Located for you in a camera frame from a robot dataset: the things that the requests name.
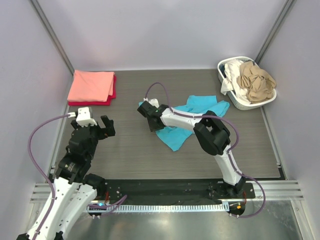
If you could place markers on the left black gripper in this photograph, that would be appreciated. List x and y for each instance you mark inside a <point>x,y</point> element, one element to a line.
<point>108,123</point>

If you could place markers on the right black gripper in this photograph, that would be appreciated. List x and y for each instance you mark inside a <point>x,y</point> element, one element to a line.
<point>153,128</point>

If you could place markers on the turquoise t shirt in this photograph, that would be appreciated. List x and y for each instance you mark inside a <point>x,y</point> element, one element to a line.
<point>174,137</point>

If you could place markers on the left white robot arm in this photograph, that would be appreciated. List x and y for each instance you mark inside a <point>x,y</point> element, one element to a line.
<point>73,187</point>

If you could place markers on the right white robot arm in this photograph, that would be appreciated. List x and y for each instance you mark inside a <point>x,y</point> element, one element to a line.
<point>213,137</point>

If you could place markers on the folded red t shirt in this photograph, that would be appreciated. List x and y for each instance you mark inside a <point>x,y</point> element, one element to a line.
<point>97,103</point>

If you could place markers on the folded salmon pink t shirt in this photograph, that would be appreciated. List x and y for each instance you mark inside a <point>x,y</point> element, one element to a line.
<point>89,86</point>

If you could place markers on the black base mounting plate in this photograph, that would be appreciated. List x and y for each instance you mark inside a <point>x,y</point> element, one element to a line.
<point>177,192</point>

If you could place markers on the white laundry basket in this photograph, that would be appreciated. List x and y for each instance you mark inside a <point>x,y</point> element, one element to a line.
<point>231,94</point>

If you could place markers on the white t shirt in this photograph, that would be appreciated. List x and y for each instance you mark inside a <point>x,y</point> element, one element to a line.
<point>232,72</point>

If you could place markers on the beige t shirt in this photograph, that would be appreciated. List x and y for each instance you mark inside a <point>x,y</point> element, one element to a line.
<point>257,82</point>

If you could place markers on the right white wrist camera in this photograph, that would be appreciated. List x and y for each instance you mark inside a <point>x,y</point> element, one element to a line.
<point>154,102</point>

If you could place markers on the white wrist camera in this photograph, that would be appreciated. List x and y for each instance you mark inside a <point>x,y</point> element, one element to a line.
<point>154,102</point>
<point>84,117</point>

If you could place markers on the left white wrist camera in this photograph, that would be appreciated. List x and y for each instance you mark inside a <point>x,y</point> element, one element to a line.
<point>84,117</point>

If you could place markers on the white slotted cable duct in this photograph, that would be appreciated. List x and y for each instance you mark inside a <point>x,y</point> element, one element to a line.
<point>224,207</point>

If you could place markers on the left aluminium frame post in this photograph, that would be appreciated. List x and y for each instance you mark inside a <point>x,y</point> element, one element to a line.
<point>50,31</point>

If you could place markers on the aluminium frame post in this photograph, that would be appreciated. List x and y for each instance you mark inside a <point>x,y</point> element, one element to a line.
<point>279,21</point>
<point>50,31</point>

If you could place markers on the right aluminium frame post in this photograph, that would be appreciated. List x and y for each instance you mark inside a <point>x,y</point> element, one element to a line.
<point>279,21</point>

